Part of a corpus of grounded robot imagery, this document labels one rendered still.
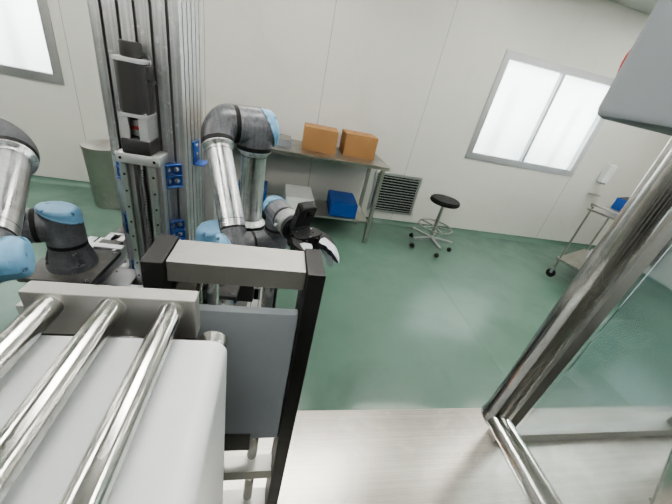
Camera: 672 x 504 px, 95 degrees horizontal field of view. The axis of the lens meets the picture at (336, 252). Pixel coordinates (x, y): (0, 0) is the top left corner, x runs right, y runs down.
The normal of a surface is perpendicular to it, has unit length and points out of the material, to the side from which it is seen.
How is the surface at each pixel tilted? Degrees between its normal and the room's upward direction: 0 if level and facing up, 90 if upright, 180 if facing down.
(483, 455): 0
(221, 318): 90
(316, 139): 90
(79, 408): 0
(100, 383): 0
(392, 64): 90
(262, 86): 90
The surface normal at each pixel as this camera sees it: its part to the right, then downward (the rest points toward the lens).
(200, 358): 0.19, -0.85
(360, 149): 0.15, 0.51
